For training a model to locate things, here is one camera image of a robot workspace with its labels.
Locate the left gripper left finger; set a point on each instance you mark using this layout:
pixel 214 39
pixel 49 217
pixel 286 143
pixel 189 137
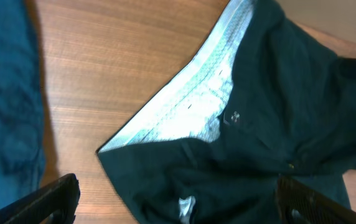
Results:
pixel 54 203

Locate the dark navy denim garment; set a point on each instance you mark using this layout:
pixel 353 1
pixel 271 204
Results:
pixel 22 160

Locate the black shorts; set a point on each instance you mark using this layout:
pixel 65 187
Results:
pixel 292 111

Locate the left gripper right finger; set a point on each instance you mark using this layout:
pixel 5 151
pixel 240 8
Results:
pixel 298 204

